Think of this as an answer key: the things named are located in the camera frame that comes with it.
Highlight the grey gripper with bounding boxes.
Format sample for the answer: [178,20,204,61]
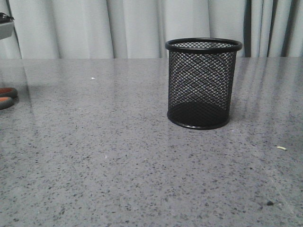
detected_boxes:
[0,12,15,40]

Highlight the grey orange handled scissors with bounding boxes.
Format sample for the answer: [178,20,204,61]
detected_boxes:
[0,87,18,110]

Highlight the black mesh pen bucket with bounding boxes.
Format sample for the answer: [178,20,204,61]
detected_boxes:
[165,38,242,130]

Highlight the white pleated curtain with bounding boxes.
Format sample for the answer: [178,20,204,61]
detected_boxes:
[0,0,303,59]

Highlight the small black crumb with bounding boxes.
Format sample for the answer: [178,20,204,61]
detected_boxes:
[266,201,274,206]

